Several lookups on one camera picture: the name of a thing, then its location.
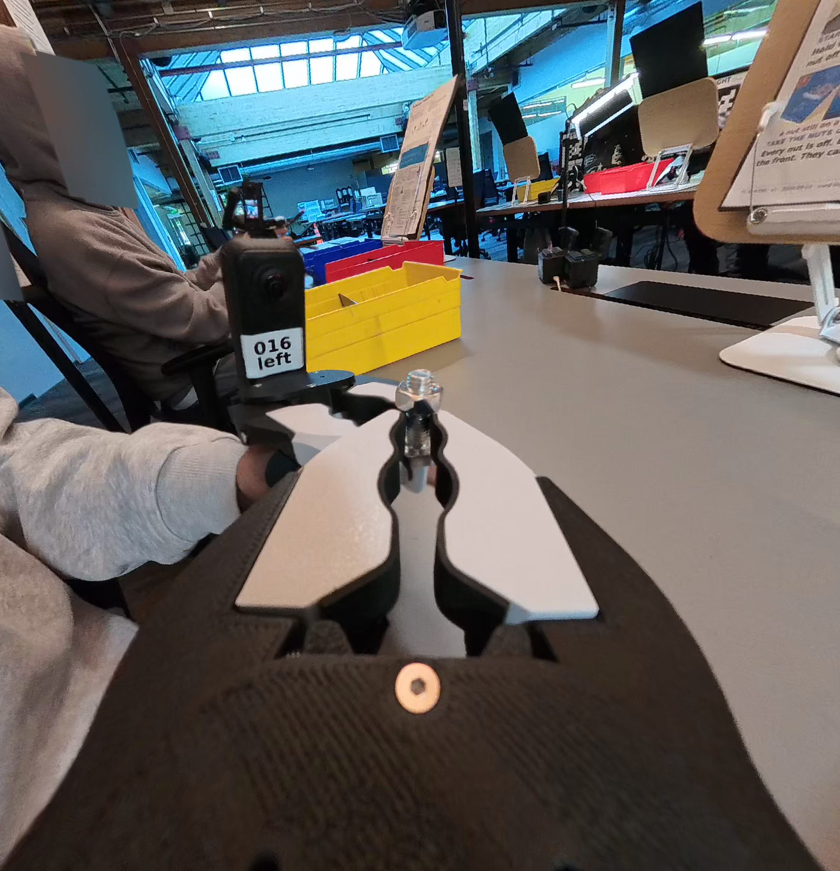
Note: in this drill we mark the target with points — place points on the black office chair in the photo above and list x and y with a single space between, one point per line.
199 357

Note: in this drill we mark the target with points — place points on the instruction sheet on stand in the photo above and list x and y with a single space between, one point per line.
726 170

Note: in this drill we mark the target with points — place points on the person's left hand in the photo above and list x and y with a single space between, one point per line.
250 480

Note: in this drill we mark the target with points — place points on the black desk mat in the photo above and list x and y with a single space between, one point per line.
706 303

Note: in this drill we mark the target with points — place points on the large black panel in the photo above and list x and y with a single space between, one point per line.
668 51

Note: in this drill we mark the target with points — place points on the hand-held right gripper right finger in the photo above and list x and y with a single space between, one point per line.
508 537

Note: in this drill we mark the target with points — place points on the rounded brown board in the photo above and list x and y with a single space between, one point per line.
678 114

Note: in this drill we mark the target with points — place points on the white board stand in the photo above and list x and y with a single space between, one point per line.
774 354

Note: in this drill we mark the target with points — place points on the small black panel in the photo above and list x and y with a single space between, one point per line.
507 117

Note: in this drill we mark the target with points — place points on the printed instruction sheet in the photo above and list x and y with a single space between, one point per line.
814 136

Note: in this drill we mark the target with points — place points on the white light bar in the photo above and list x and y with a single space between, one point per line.
604 105

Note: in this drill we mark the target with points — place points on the silver hex nut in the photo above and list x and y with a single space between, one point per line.
418 396

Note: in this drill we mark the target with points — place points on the distant red bin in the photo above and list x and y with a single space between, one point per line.
624 178

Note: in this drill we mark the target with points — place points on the grey desk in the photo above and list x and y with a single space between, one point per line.
665 476

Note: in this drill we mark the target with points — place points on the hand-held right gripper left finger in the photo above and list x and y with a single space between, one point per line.
318 531

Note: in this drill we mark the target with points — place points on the person's left forearm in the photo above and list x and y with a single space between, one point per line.
107 490

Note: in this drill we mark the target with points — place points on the blue plastic bin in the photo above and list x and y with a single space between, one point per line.
331 257

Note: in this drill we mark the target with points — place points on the small brown board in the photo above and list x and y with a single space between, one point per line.
522 158

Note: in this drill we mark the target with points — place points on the cardboard instruction board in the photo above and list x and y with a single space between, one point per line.
420 156

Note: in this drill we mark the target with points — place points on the black pole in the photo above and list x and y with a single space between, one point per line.
461 136

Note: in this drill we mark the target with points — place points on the ceiling projector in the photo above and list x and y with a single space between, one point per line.
425 29

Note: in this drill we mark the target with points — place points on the black charger block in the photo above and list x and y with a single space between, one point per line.
576 269

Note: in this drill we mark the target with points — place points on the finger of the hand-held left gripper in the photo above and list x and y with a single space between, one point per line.
318 425
376 389

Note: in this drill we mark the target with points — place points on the yellow divided plastic bin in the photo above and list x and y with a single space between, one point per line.
393 326

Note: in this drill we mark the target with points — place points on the distant yellow bin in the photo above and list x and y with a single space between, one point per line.
546 190

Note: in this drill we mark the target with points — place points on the red plastic bin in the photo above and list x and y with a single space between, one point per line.
393 258

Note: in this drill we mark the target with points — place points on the silver hex bolt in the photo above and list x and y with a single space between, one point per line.
416 442

